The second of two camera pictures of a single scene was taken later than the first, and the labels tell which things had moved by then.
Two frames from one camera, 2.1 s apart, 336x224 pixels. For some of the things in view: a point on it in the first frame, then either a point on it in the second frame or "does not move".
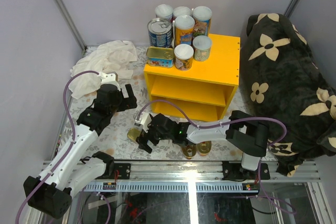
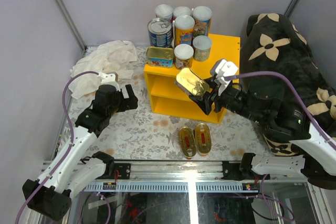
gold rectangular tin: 133,132 -> 191,83
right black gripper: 143,144 -> 205,100
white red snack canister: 181,10 does not move
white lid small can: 183,56 does not move
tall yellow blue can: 201,21 does not move
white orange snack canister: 164,11 does not move
